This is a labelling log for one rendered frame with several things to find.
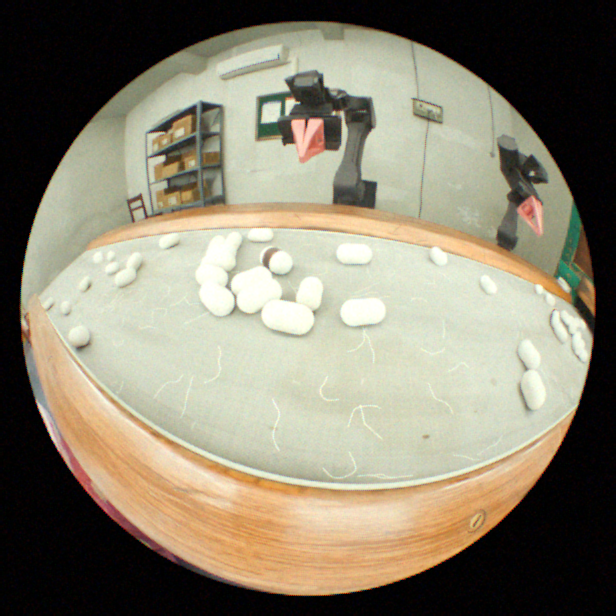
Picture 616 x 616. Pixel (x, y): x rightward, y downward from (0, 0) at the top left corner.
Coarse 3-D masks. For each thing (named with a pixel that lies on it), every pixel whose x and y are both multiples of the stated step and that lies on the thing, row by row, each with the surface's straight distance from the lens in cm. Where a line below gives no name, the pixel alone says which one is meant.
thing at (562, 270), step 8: (560, 264) 97; (560, 272) 97; (568, 272) 95; (568, 280) 94; (576, 280) 93; (576, 296) 92; (576, 304) 101; (584, 304) 106; (584, 312) 106; (584, 320) 98; (592, 320) 104; (592, 328) 104; (592, 336) 92
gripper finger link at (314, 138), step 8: (280, 120) 35; (288, 120) 35; (312, 120) 34; (320, 120) 34; (280, 128) 36; (288, 128) 36; (312, 128) 33; (320, 128) 34; (312, 136) 32; (320, 136) 35; (304, 144) 31; (312, 144) 35; (320, 144) 35; (304, 152) 30; (312, 152) 33; (320, 152) 36; (304, 160) 30
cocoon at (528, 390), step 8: (528, 376) 19; (536, 376) 19; (528, 384) 19; (536, 384) 19; (528, 392) 19; (536, 392) 19; (544, 392) 19; (528, 400) 19; (536, 400) 19; (536, 408) 19
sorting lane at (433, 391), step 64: (128, 256) 44; (192, 256) 29; (256, 256) 24; (320, 256) 23; (384, 256) 26; (448, 256) 35; (64, 320) 38; (128, 320) 22; (192, 320) 17; (256, 320) 15; (320, 320) 15; (384, 320) 16; (448, 320) 19; (512, 320) 28; (128, 384) 16; (192, 384) 13; (256, 384) 12; (320, 384) 11; (384, 384) 12; (448, 384) 14; (512, 384) 19; (576, 384) 37; (192, 448) 11; (256, 448) 10; (320, 448) 10; (384, 448) 11; (448, 448) 13; (512, 448) 17
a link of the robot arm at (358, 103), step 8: (336, 96) 48; (352, 96) 62; (360, 96) 69; (368, 96) 71; (352, 104) 61; (360, 104) 67; (368, 104) 71; (344, 112) 73; (368, 112) 71; (344, 120) 73
